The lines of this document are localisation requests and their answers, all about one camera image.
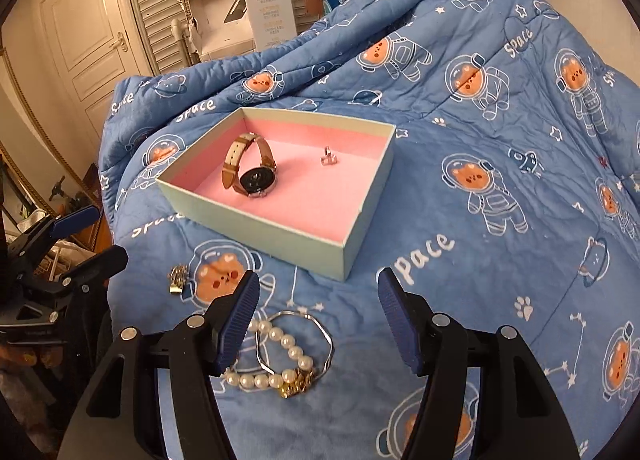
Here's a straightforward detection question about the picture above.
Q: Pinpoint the white pearl bracelet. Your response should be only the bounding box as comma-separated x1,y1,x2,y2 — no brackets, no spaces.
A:
222,319,313,393

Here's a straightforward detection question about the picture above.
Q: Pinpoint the white panelled door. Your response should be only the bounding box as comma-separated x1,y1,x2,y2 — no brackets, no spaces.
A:
40,0,156,115

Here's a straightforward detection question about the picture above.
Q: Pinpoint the brown wooden cabinet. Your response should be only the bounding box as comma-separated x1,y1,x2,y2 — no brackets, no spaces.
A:
75,165,113,261

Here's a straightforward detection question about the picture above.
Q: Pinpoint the tall white carton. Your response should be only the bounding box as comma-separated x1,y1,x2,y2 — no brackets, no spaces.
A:
242,0,298,51

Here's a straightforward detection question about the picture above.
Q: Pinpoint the gold snowflake charm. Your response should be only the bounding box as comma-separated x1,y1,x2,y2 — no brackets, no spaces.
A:
277,367,318,398

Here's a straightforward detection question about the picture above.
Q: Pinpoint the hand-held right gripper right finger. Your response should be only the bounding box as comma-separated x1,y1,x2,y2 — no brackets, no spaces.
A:
377,267,583,460

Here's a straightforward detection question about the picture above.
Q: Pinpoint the pale green pink-lined box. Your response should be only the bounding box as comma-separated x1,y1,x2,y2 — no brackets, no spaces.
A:
156,107,397,283

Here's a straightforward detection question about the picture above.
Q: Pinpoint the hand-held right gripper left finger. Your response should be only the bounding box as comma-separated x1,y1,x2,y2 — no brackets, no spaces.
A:
57,270,261,460

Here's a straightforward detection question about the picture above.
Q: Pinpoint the silver bangle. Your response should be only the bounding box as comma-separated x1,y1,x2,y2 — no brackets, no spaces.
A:
235,311,335,375

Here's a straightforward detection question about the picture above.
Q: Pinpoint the beige strap wristwatch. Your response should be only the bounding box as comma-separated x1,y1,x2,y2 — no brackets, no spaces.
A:
222,132,277,201

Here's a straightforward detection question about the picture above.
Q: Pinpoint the blue bear printed blanket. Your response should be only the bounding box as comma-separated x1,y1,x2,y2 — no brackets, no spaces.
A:
97,0,640,460

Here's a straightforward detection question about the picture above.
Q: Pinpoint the gold pendant charm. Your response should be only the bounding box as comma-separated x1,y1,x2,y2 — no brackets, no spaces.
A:
167,265,188,297

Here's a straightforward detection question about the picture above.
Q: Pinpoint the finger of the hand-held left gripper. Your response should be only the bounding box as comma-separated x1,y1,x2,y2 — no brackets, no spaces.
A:
7,205,101,281
30,245,130,311

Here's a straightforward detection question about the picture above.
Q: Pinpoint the white baby high chair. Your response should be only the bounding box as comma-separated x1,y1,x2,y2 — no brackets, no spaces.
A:
167,0,281,65

